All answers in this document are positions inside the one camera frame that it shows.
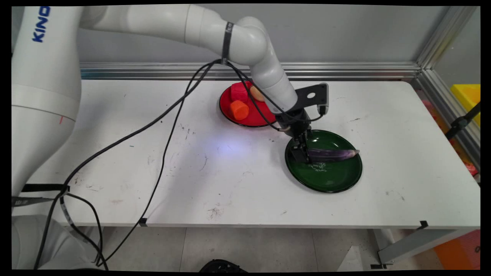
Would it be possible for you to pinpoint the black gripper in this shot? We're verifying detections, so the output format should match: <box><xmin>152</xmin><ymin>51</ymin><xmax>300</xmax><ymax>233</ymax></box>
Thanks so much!
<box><xmin>274</xmin><ymin>108</ymin><xmax>313</xmax><ymax>165</ymax></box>

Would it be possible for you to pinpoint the purple eggplant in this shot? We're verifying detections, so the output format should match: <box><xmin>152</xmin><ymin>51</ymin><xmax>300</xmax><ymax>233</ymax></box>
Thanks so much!
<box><xmin>307</xmin><ymin>148</ymin><xmax>360</xmax><ymax>163</ymax></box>

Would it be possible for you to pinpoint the dark green round plate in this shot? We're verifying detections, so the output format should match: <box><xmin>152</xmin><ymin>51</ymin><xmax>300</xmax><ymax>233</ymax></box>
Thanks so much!
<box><xmin>285</xmin><ymin>130</ymin><xmax>363</xmax><ymax>194</ymax></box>

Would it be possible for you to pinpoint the red round plate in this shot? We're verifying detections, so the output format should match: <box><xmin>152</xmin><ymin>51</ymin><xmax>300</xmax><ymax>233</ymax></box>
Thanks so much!
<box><xmin>219</xmin><ymin>80</ymin><xmax>277</xmax><ymax>128</ymax></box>

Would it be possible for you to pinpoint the orange carrot piece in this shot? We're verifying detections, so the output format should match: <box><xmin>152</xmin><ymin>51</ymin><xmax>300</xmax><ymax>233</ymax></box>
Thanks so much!
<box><xmin>230</xmin><ymin>100</ymin><xmax>250</xmax><ymax>121</ymax></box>

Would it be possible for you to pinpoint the red cube toy fruit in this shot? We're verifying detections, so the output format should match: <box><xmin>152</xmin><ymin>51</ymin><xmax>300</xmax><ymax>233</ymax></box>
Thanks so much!
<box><xmin>231</xmin><ymin>82</ymin><xmax>250</xmax><ymax>102</ymax></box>

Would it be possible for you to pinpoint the black round floor object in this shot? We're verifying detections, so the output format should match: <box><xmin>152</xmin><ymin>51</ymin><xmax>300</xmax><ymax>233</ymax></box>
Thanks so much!
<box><xmin>199</xmin><ymin>259</ymin><xmax>248</xmax><ymax>273</ymax></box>

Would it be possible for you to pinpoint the black stand pole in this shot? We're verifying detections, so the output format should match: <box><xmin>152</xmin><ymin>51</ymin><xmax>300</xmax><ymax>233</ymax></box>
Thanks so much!
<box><xmin>445</xmin><ymin>103</ymin><xmax>481</xmax><ymax>140</ymax></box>

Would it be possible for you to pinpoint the yellow plastic bin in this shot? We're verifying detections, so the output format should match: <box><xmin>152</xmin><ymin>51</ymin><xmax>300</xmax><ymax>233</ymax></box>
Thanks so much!
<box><xmin>450</xmin><ymin>84</ymin><xmax>481</xmax><ymax>128</ymax></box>

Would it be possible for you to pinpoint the orange box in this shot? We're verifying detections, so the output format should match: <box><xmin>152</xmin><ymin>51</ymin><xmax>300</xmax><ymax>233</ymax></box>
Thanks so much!
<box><xmin>433</xmin><ymin>230</ymin><xmax>481</xmax><ymax>270</ymax></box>

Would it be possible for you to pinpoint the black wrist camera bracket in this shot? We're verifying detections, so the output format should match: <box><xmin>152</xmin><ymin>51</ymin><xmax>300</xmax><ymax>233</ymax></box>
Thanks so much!
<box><xmin>295</xmin><ymin>83</ymin><xmax>330</xmax><ymax>116</ymax></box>

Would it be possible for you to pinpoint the horizontal aluminium frame rail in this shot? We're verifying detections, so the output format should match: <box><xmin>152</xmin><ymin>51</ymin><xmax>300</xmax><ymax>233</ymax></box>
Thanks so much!
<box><xmin>80</xmin><ymin>61</ymin><xmax>422</xmax><ymax>81</ymax></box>

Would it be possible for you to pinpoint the black velcro strap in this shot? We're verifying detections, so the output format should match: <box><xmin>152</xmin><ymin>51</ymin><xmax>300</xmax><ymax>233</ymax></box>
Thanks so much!
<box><xmin>221</xmin><ymin>22</ymin><xmax>234</xmax><ymax>65</ymax></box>

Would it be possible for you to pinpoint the long black cable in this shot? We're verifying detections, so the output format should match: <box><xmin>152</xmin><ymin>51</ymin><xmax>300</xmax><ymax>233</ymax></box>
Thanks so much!
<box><xmin>59</xmin><ymin>61</ymin><xmax>217</xmax><ymax>267</ymax></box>
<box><xmin>34</xmin><ymin>59</ymin><xmax>223</xmax><ymax>270</ymax></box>

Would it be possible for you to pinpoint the side aluminium frame rail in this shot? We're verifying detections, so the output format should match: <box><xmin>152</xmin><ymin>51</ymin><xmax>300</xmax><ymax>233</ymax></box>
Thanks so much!
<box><xmin>412</xmin><ymin>69</ymin><xmax>481</xmax><ymax>171</ymax></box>

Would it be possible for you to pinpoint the red object behind rail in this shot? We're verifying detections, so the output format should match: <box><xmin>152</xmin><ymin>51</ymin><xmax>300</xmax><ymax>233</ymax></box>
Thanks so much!
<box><xmin>462</xmin><ymin>160</ymin><xmax>478</xmax><ymax>177</ymax></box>

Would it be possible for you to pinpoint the upright aluminium frame post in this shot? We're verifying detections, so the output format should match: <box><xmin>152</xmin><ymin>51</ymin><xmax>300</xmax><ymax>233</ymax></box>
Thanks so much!
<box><xmin>416</xmin><ymin>6</ymin><xmax>479</xmax><ymax>70</ymax></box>

